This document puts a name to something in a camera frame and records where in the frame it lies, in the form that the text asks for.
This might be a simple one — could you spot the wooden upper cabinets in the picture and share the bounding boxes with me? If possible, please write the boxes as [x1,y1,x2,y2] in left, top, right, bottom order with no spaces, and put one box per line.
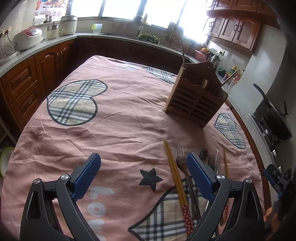
[203,0,275,50]

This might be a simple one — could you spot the person's right hand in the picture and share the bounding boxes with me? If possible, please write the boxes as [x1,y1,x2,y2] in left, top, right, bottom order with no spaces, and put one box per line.
[264,207,279,232]

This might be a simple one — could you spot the silver fork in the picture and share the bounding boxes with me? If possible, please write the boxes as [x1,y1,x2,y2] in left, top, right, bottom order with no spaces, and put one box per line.
[176,144,202,220]
[207,154,220,174]

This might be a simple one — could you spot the wooden lower cabinets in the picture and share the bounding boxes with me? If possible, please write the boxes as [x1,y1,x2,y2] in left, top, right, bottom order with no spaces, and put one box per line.
[0,39,77,130]

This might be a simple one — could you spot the steel electric kettle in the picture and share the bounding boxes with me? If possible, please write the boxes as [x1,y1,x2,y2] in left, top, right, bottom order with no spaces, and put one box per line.
[207,53,221,69]

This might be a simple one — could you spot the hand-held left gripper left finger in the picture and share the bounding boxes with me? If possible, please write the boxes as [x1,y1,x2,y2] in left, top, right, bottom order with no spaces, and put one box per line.
[20,152,102,241]

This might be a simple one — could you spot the white pink rice cooker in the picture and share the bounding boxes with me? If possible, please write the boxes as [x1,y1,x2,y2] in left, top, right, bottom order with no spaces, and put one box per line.
[13,27,43,52]

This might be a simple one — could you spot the wooden utensil holder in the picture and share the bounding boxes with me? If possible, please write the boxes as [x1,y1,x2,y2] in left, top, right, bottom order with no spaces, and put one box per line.
[165,61,228,129]

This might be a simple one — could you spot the black wok with lid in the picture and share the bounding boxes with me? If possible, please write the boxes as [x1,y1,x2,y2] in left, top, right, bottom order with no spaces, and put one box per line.
[253,83,293,141]

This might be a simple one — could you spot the fruit wall poster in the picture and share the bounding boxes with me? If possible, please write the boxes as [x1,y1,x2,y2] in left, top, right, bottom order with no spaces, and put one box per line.
[35,0,67,16]

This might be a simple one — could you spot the pink printed tablecloth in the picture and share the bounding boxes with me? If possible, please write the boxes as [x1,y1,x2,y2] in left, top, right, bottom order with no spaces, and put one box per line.
[1,55,266,241]

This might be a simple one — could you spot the silver spoon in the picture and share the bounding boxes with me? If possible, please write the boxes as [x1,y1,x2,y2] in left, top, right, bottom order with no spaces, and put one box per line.
[199,147,210,164]

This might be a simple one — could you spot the group of small spice jars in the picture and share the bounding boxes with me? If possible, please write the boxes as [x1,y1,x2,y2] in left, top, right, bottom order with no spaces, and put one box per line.
[223,73,235,87]

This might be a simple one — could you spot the small white electric pot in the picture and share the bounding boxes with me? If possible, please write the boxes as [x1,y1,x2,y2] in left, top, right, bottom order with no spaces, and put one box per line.
[46,22,63,40]

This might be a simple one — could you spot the metal dish rack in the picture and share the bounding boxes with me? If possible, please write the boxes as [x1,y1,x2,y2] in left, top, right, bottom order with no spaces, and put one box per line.
[165,22,185,47]

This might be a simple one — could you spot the pink plastic basin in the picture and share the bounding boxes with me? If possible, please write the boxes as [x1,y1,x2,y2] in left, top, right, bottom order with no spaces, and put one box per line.
[194,50,208,62]

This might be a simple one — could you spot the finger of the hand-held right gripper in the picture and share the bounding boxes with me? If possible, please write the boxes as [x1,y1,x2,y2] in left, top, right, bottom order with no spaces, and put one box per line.
[264,164,286,186]

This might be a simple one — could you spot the large white cooking pot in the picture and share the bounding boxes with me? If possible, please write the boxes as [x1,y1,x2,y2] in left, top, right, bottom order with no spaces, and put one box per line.
[60,15,78,36]

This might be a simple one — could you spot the dark lower cabinets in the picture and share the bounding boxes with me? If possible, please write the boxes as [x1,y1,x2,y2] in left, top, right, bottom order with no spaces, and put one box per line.
[76,38,201,75]

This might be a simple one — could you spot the silver kitchen faucet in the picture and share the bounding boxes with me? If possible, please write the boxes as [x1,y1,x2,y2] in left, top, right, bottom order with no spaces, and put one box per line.
[132,15,144,35]

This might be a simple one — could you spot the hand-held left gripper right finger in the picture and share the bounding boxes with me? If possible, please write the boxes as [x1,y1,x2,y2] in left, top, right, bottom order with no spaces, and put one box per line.
[186,152,265,241]

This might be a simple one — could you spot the wooden chopstick red floral end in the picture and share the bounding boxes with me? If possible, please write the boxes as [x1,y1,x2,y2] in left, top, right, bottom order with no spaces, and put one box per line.
[163,140,190,238]
[220,148,230,227]
[166,141,194,235]

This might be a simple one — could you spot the white green plastic basin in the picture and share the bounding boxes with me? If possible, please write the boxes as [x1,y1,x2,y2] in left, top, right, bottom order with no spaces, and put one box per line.
[0,146,15,176]

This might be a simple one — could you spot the wooden cabinets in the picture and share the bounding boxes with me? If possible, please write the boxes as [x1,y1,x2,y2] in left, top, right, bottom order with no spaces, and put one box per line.
[203,0,275,50]
[0,39,77,130]

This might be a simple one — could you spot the leafy green vegetables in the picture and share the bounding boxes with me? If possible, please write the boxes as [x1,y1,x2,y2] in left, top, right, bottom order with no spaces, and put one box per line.
[135,34,161,44]

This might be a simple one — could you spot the kitchen window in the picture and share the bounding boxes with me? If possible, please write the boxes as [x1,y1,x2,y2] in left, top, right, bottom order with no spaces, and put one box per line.
[66,0,210,32]

